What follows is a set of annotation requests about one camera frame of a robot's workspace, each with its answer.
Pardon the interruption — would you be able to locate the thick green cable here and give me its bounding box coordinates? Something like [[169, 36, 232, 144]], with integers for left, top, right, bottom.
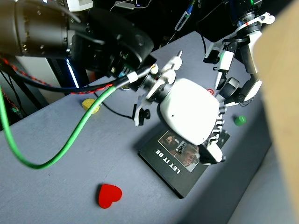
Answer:
[[0, 83, 117, 170]]

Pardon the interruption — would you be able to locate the thin black cable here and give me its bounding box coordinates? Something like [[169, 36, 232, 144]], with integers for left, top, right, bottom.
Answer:
[[99, 102, 137, 119]]

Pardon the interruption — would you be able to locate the green toy cylinder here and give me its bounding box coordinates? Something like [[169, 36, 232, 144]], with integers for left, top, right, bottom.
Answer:
[[234, 115, 247, 127]]

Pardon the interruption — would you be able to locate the grey tablecloth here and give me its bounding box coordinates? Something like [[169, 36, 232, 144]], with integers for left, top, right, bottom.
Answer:
[[0, 30, 274, 224]]

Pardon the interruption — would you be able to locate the silver flat device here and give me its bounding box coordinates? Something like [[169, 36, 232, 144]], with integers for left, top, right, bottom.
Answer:
[[114, 0, 136, 10]]

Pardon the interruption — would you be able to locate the black Let It Be album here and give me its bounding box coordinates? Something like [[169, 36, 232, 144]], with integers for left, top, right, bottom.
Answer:
[[137, 127, 231, 199]]

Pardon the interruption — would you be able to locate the red black braided cable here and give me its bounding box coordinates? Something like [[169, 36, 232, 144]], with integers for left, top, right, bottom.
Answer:
[[0, 57, 114, 95]]

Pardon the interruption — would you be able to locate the beige blurred board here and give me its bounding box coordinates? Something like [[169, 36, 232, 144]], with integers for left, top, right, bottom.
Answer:
[[253, 0, 299, 168]]

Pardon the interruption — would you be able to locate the red heart block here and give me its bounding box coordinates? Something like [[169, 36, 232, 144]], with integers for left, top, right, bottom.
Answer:
[[98, 183, 123, 209]]

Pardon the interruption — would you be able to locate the yellow round toy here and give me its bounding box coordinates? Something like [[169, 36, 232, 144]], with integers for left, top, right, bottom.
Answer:
[[82, 98, 101, 114]]

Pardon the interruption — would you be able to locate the white cabinet with light strip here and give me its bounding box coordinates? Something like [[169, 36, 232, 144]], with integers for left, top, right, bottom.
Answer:
[[15, 56, 80, 94]]

